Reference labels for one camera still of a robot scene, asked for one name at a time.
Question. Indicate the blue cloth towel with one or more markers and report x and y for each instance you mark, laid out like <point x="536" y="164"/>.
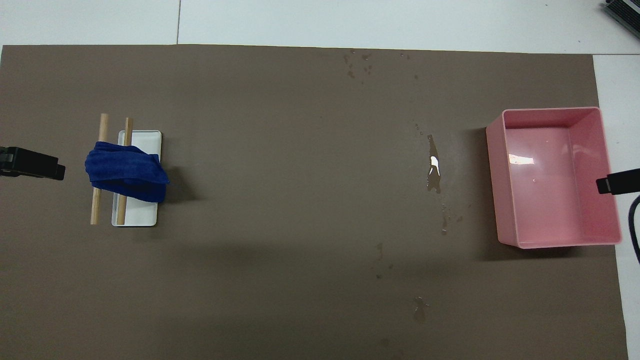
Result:
<point x="125" y="172"/>

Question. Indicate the wooden towel rack rod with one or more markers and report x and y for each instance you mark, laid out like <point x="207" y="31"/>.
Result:
<point x="103" y="130"/>
<point x="128" y="132"/>

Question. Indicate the white towel rack base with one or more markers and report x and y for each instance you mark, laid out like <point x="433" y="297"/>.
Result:
<point x="147" y="142"/>

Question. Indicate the water puddle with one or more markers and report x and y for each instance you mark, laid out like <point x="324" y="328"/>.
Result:
<point x="432" y="177"/>

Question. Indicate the pink plastic bin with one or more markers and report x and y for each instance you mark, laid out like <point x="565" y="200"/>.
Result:
<point x="545" y="200"/>

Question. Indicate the dark ribbed device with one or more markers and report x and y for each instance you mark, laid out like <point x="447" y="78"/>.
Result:
<point x="627" y="12"/>

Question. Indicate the brown table mat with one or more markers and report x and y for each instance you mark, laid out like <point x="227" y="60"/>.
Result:
<point x="300" y="200"/>

